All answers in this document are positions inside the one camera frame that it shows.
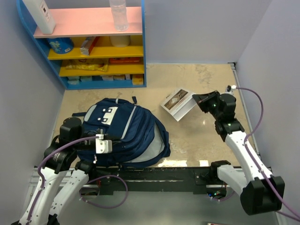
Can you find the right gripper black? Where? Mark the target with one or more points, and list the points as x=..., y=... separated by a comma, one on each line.
x=202, y=100

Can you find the white coffee photo book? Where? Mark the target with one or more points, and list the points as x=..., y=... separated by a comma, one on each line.
x=179, y=103

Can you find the navy blue student backpack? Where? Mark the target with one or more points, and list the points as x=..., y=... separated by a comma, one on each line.
x=138, y=138

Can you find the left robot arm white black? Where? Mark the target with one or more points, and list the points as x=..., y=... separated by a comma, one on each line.
x=49, y=199

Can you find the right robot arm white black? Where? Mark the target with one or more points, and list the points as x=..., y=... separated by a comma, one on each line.
x=259, y=190

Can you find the yellow snack packet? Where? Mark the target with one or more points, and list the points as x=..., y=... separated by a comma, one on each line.
x=88, y=64

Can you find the blue shelf unit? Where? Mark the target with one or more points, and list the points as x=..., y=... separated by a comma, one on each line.
x=80, y=23

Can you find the red flat box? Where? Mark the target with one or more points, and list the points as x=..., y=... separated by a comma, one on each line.
x=124, y=60

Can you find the blue snack canister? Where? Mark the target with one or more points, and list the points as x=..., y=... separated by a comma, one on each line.
x=61, y=45

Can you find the orange white carton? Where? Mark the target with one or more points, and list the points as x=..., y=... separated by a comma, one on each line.
x=88, y=45

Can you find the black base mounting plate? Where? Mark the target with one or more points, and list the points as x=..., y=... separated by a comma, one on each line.
x=196, y=180

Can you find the white cylindrical jar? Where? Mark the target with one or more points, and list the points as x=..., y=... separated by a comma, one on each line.
x=120, y=41

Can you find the white rectangular device box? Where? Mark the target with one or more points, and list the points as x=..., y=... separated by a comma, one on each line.
x=41, y=14

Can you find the clear plastic water bottle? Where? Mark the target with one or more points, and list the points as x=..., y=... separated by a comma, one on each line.
x=119, y=13

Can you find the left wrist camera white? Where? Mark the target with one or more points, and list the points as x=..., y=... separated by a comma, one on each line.
x=103, y=146

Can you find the aluminium rail frame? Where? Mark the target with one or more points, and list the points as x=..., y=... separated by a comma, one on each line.
x=117, y=142

